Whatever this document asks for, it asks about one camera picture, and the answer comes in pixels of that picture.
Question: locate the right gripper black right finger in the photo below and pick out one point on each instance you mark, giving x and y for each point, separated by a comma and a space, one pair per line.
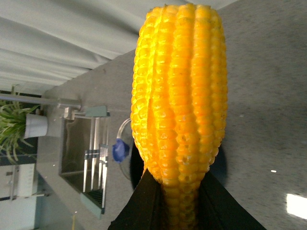
218, 210

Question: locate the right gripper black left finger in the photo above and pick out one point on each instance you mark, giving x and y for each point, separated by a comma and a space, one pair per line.
143, 210

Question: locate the glass lid with blue knob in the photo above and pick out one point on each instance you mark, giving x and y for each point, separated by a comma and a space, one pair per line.
122, 149

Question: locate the yellow corn cob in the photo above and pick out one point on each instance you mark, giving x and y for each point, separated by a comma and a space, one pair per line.
179, 103

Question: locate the dark blue saucepan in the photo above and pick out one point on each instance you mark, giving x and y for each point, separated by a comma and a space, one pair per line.
218, 169

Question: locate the green dish drying rack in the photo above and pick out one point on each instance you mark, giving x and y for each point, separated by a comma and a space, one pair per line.
93, 194

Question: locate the potted green plant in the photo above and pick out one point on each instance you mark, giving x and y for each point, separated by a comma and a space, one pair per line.
19, 122

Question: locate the white curtain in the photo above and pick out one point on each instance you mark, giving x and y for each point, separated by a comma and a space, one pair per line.
45, 43

